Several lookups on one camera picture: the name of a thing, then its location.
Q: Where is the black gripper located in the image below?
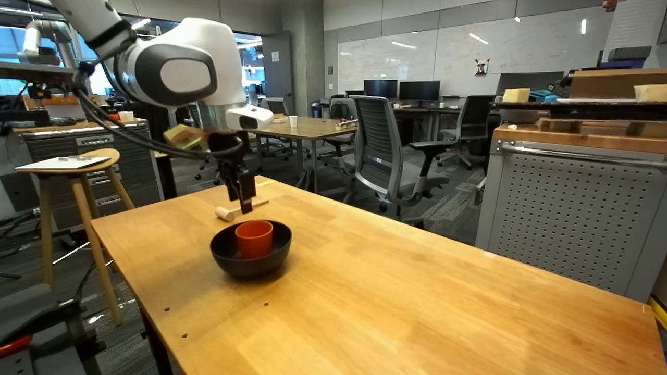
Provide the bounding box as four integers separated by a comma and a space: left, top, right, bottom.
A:
206, 128, 259, 217

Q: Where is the orange plastic cup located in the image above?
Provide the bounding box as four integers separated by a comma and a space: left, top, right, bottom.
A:
231, 219, 277, 259

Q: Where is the black bowl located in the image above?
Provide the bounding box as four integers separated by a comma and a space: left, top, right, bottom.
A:
208, 219, 294, 283

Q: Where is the small wooden mallet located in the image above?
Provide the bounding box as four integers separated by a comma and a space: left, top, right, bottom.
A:
214, 196, 271, 224

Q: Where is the long wooden meeting table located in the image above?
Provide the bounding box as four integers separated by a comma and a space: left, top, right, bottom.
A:
250, 113, 362, 191

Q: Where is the gray mesh office chair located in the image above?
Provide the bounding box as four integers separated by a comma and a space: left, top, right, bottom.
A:
345, 94, 458, 224

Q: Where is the round wooden stool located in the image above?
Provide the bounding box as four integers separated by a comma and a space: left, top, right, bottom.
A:
27, 146, 139, 329

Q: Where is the black computer monitor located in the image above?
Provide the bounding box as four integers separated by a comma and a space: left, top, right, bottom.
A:
362, 77, 400, 99
399, 79, 442, 104

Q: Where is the gray drawer cabinet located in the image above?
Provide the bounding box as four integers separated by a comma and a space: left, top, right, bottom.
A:
10, 119, 167, 233

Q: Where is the white flat sheet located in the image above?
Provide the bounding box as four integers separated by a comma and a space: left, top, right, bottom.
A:
16, 152, 114, 174

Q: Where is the dark office chair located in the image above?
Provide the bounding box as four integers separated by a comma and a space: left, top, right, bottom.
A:
441, 94, 499, 170

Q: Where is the yellow foam block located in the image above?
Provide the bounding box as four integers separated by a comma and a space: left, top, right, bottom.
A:
500, 84, 535, 106

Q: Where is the wide dark monitor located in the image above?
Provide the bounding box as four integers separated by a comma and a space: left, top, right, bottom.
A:
495, 69, 567, 99

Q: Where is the gray perforated metal cart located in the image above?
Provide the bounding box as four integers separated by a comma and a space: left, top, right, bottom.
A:
474, 134, 667, 303

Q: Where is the wooden cart top board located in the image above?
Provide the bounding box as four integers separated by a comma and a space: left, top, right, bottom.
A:
490, 117, 667, 158

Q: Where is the large wooden box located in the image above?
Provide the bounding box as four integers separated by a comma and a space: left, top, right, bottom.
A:
567, 66, 667, 101

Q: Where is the cream foam block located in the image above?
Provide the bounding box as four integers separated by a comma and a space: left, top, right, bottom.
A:
631, 83, 667, 106

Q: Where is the yellow black hazard tape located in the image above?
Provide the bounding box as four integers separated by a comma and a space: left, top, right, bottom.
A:
649, 295, 667, 333

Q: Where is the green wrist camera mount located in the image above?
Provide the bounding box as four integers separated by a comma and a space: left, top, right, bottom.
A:
160, 122, 214, 153

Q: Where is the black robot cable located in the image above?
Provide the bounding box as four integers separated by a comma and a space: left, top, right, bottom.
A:
70, 61, 215, 162

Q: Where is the glass whiteboard wall panel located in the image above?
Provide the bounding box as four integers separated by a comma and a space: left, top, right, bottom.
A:
336, 6, 615, 99

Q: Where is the red handled tool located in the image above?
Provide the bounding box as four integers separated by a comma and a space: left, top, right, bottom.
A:
0, 333, 36, 359

